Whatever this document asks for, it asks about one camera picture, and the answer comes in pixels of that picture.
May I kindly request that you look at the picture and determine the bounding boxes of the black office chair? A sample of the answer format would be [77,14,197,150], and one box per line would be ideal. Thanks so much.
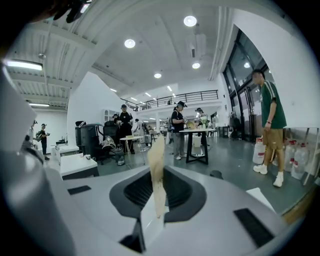
[101,120,118,161]

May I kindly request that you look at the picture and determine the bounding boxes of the person's white shirt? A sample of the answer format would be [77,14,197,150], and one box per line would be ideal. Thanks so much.
[0,62,38,152]

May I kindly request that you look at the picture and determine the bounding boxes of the black vanity cabinet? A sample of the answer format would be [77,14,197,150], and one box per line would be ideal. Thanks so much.
[61,166,100,181]

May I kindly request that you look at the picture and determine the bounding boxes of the long ceiling light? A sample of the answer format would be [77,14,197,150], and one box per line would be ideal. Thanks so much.
[4,59,43,71]

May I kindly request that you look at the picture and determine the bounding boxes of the beige garment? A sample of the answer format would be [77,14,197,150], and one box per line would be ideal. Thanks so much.
[101,135,117,151]

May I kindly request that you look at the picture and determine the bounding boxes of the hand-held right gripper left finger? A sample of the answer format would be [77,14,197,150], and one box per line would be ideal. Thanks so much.
[56,166,154,256]

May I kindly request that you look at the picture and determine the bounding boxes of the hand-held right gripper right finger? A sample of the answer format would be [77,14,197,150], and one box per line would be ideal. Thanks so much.
[147,165,301,256]

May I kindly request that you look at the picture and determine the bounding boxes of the beige paper strip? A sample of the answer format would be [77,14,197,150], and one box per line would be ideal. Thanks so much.
[146,134,167,219]

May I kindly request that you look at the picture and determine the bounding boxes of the black head-worn camera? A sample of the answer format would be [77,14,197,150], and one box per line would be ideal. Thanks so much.
[52,0,93,24]

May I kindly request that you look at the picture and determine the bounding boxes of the wooden plank platform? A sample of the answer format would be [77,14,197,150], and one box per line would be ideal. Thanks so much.
[281,184,318,225]

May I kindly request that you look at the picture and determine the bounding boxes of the black framed glass doors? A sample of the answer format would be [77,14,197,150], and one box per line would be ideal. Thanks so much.
[223,29,272,142]

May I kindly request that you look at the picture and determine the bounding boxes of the round table with black legs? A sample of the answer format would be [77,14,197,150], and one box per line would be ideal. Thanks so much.
[179,127,217,166]

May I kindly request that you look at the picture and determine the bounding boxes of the black balcony railing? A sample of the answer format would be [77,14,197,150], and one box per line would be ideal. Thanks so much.
[127,89,219,111]

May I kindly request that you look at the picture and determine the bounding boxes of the white ceiling air unit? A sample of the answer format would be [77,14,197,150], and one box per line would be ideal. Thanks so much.
[187,33,208,59]

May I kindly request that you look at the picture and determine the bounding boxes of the white arched cabinet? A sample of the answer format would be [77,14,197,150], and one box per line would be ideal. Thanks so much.
[101,108,118,123]

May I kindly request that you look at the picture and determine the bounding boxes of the gold wire leg table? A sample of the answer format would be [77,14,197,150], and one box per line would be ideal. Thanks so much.
[119,135,146,167]

